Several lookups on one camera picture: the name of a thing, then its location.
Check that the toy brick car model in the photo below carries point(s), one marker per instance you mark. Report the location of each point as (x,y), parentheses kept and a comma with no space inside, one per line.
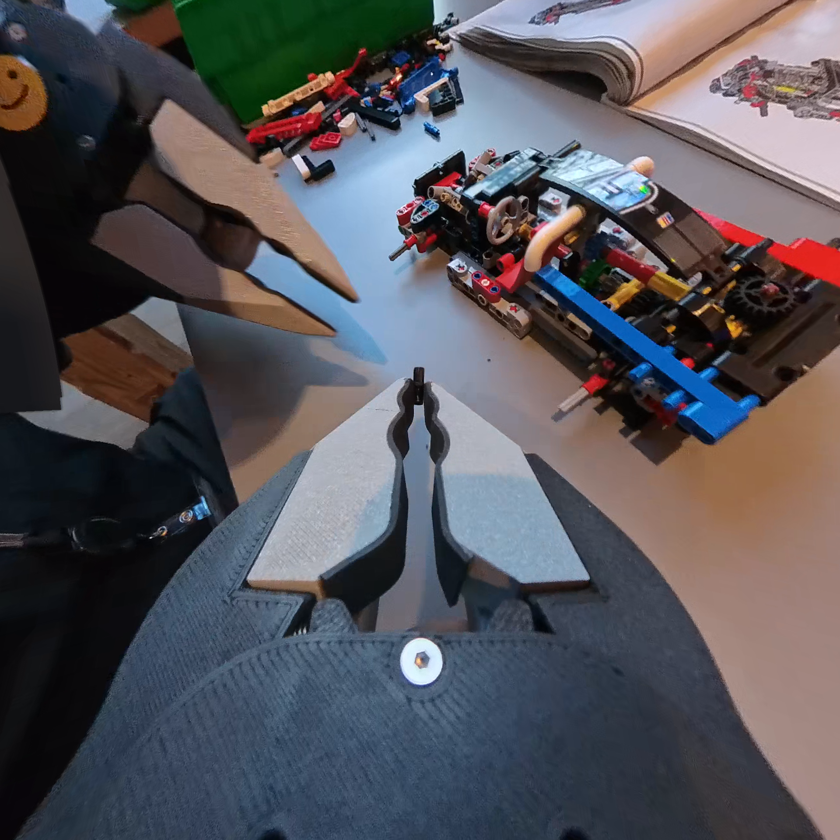
(656,354)

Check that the grey desk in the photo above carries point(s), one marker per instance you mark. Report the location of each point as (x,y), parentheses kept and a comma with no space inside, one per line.
(722,525)

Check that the wooden side table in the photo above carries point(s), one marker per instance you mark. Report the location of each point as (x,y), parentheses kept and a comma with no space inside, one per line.
(124,367)

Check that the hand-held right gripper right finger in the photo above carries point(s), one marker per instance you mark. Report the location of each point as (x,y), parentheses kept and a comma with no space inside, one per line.
(512,518)

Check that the pile of loose toy bricks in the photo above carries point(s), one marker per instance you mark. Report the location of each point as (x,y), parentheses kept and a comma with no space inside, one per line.
(367,98)

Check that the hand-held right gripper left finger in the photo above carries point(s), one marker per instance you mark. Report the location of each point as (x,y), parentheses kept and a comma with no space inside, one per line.
(341,505)

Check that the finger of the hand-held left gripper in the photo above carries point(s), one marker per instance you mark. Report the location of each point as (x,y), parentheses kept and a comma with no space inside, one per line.
(216,289)
(249,197)

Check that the black toy pin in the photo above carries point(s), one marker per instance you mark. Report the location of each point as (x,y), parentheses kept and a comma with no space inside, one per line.
(418,384)

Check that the black badge reel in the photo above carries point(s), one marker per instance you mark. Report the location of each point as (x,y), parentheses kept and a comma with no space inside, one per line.
(98,533)

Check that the instruction booklet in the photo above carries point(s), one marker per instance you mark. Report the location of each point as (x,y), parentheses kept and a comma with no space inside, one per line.
(689,39)

